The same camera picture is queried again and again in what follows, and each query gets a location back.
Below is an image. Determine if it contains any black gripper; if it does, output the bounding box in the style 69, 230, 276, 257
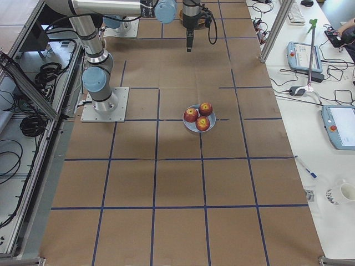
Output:
182, 0, 201, 52

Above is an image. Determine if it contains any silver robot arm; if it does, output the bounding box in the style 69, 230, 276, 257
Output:
45, 1, 176, 65
103, 16, 131, 32

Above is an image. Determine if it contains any wicker basket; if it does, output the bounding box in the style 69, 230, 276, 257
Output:
179, 10, 212, 30

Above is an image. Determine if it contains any red apple on plate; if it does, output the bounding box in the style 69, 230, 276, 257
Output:
195, 116, 210, 131
199, 102, 213, 116
183, 108, 199, 123

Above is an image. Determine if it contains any light blue plate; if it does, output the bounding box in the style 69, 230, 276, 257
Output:
182, 104, 216, 133

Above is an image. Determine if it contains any white keyboard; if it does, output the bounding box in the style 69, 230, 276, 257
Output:
288, 1, 306, 26

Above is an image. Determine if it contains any blue teach pendant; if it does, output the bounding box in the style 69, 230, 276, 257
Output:
287, 42, 323, 73
321, 105, 354, 150

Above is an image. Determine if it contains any black computer mouse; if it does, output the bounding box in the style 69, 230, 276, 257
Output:
301, 0, 314, 7

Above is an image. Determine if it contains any green tipped grabber stick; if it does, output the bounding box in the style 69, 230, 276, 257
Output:
305, 18, 318, 93

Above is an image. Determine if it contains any black power adapter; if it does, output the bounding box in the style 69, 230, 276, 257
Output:
311, 72, 324, 83

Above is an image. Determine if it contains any white blue pen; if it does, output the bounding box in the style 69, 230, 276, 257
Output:
295, 155, 317, 178

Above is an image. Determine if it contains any white mug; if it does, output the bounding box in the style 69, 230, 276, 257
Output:
326, 180, 354, 205

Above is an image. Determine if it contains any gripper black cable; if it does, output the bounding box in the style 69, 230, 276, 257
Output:
201, 4, 219, 45

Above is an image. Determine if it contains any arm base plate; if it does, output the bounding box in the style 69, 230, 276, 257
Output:
80, 87, 129, 122
104, 19, 139, 38

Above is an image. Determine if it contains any aluminium frame post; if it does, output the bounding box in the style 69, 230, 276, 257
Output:
259, 0, 293, 63

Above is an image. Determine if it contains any coiled black cable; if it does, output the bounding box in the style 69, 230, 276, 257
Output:
19, 115, 49, 138
34, 62, 63, 89

